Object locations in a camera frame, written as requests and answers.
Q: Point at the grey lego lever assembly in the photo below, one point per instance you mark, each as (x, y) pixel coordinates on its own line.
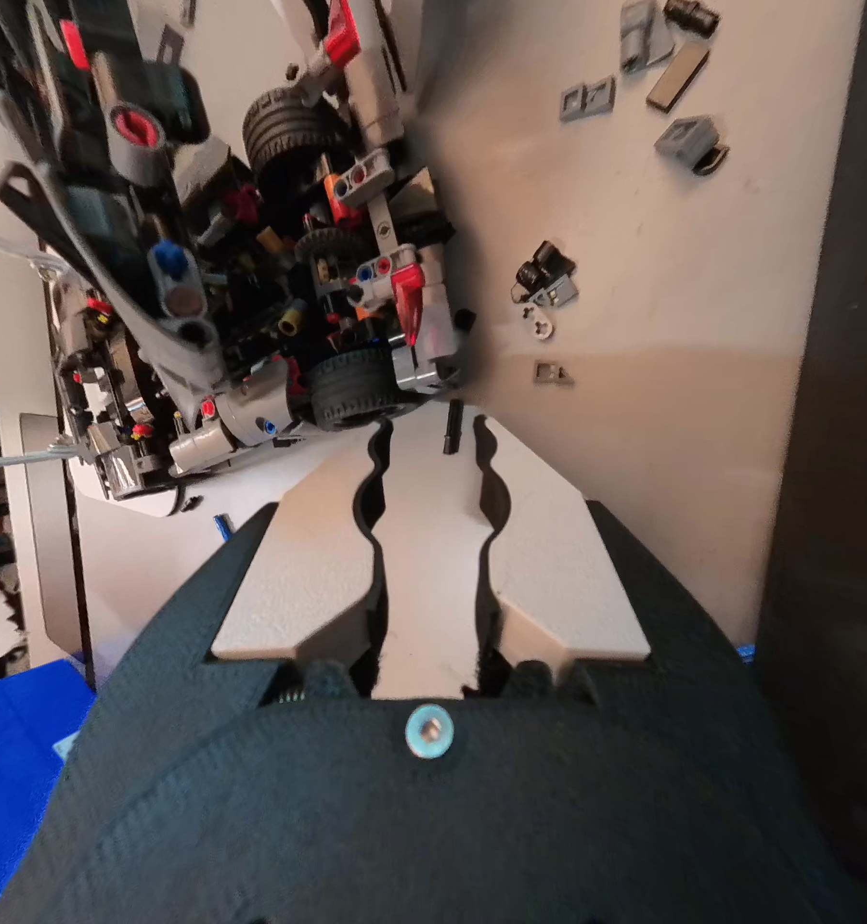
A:
(375, 108)

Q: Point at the black lego pin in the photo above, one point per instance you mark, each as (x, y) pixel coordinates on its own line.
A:
(693, 16)

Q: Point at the light grey lego bracket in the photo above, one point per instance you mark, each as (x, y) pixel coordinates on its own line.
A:
(643, 36)

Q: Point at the black lego body section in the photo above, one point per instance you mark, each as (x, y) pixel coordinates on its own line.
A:
(115, 462)

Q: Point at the black lego axle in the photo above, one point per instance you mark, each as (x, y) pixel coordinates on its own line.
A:
(453, 426)

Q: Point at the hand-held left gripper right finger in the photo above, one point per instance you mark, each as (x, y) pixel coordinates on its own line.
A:
(570, 577)

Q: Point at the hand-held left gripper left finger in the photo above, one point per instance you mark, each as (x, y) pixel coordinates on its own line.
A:
(296, 577)

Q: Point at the light grey lego connector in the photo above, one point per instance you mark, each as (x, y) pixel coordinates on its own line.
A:
(541, 325)

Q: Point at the blue lego axle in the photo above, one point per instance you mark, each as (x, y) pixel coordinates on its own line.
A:
(222, 527)

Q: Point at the dark grey lego slope brick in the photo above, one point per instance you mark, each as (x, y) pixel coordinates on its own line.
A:
(686, 138)

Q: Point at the black curved lego brick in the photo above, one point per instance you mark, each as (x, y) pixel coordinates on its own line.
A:
(545, 263)

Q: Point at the white booklet stand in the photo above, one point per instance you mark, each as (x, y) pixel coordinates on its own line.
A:
(126, 505)

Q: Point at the blue storage bin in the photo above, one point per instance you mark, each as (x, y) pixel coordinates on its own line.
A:
(14, 758)

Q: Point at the dark lego tile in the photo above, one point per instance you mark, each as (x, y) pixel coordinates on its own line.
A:
(679, 77)

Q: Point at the black grey lego car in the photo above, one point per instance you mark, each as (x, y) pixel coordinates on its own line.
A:
(346, 393)

